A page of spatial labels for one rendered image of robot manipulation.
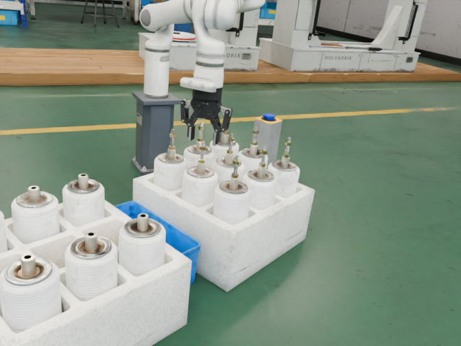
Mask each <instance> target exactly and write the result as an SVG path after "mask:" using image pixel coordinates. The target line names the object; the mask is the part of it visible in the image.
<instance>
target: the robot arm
mask: <svg viewBox="0 0 461 346"><path fill-rule="evenodd" d="M264 3H265V0H170V1H166V2H163V3H155V4H148V5H146V6H145V7H144V8H143V9H142V11H141V13H140V17H139V19H140V22H141V24H142V26H143V27H144V28H145V29H146V30H149V31H152V32H155V34H154V36H153V37H152V38H151V39H150V40H148V41H146V42H145V66H144V91H143V95H144V96H145V97H148V98H152V99H164V98H167V97H168V84H169V55H170V47H171V45H172V41H173V33H174V24H183V23H193V26H194V30H195V35H196V46H197V49H196V65H195V69H194V74H193V78H181V79H180V86H181V87H186V88H190V89H193V93H192V96H193V97H192V100H188V99H184V100H182V101H180V112H181V122H182V123H185V124H186V125H187V126H188V129H187V137H188V138H189V140H190V141H192V140H193V139H194V137H195V127H196V126H194V124H195V122H196V121H197V119H198V118H200V119H202V118H204V119H207V120H210V122H211V124H212V125H213V128H214V131H215V132H214V133H213V146H216V145H217V144H218V143H219V142H220V137H221V132H225V131H226V130H228V128H229V124H230V121H231V115H232V112H233V110H232V108H225V107H223V106H222V103H221V101H222V89H223V81H224V58H225V50H226V46H225V44H224V42H222V41H220V40H218V39H216V38H213V37H212V36H211V35H210V34H209V31H208V29H207V28H210V29H215V30H229V29H230V28H232V27H233V26H234V24H235V19H236V14H237V13H241V12H249V11H252V10H256V9H258V8H260V7H261V6H263V4H264ZM190 105H191V107H192V109H193V110H194V112H193V114H192V115H191V117H190V119H189V107H190ZM220 111H221V112H222V115H223V116H224V118H223V122H222V125H221V123H220V118H219V115H218V113H219V112H220Z"/></svg>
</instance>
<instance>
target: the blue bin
mask: <svg viewBox="0 0 461 346"><path fill-rule="evenodd" d="M114 207H116V208H117V209H118V210H120V211H122V212H123V213H124V214H125V215H127V216H129V217H130V218H132V219H135V218H137V217H138V215H139V214H147V215H148V218H151V219H153V220H156V221H157V222H159V223H160V224H162V225H163V227H164V228H165V231H166V236H165V242H166V243H167V244H168V245H170V246H172V247H173V248H175V249H176V250H177V251H179V252H180V253H182V254H183V255H184V256H186V257H188V258H189V259H190V260H191V261H192V263H191V279H190V285H192V284H193V283H194V280H195V275H196V266H197V261H198V252H199V251H200V249H201V243H199V242H198V241H197V240H195V239H193V238H192V237H190V236H189V235H187V234H186V233H184V232H183V231H181V230H180V229H178V228H176V227H175V226H174V225H172V224H170V223H168V222H167V221H166V220H164V219H162V218H161V217H159V216H157V215H156V214H155V213H153V212H151V211H150V210H149V209H147V208H145V207H144V206H142V205H140V204H139V203H138V202H136V201H133V200H132V201H128V202H126V203H122V204H120V205H115V206H114Z"/></svg>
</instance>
